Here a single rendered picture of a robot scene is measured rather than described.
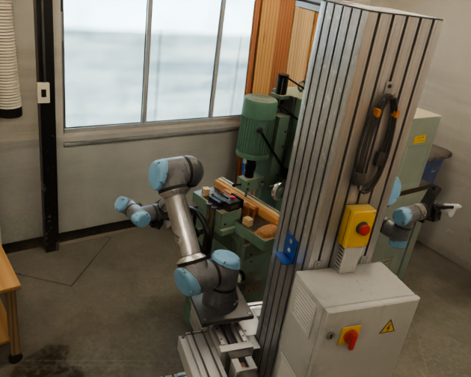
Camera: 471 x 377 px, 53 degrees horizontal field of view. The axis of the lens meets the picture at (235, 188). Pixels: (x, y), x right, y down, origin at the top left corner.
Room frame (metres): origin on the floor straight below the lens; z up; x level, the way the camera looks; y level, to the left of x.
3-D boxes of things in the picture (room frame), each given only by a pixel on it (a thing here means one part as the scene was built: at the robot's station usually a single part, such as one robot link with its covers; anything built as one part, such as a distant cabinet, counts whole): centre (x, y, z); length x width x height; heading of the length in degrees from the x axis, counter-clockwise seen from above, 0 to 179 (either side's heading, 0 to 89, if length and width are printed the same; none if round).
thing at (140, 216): (1.90, 0.41, 1.00); 0.11 x 0.11 x 0.08; 41
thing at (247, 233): (2.26, -0.01, 0.87); 0.61 x 0.30 x 0.06; 44
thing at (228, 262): (1.60, 0.00, 0.98); 0.13 x 0.12 x 0.14; 131
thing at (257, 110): (2.36, -0.06, 1.35); 0.18 x 0.18 x 0.31
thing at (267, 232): (2.10, -0.20, 0.92); 0.14 x 0.09 x 0.04; 134
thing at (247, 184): (2.38, -0.08, 1.03); 0.14 x 0.07 x 0.09; 134
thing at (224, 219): (2.20, 0.05, 0.92); 0.15 x 0.13 x 0.09; 44
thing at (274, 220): (2.31, -0.11, 0.92); 0.67 x 0.02 x 0.04; 44
